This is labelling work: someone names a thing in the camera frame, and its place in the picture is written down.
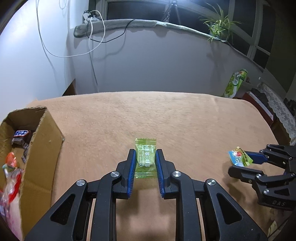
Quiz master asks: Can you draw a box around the blue green candy packet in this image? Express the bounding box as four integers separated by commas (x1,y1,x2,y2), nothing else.
228,147,253,167

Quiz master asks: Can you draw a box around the red clear snack bag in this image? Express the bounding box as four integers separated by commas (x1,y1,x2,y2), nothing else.
1,152,23,207

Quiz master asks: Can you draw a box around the large Snickers bar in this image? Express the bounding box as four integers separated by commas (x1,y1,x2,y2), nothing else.
11,130,32,148

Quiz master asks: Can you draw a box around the bagged sliced bread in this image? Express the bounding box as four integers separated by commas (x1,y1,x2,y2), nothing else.
1,194,23,240

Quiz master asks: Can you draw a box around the small Snickers bar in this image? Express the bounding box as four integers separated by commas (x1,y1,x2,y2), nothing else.
22,143,29,164

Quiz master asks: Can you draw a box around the lace covered side table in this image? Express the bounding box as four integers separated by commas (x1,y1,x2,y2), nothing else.
257,82,295,146

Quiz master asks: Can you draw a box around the beige table blanket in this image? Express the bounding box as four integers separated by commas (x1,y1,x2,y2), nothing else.
32,92,276,240

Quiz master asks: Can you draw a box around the green juice carton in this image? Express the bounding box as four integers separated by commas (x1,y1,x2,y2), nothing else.
222,69,248,98

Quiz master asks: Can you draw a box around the brown cardboard box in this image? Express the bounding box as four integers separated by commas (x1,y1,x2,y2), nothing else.
1,106,64,240

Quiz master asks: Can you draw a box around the potted spider plant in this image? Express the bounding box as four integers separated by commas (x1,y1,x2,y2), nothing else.
201,3,242,43

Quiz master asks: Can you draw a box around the grey windowsill cloth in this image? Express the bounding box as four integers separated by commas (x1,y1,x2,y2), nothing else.
73,19,264,72

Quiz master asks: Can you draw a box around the white power strip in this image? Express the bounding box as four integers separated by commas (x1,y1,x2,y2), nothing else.
83,10,102,24

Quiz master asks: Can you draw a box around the black cable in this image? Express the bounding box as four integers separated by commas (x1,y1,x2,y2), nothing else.
86,10,136,44

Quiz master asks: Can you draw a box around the ring light tripod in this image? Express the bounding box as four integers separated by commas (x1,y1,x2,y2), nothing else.
161,0,181,25

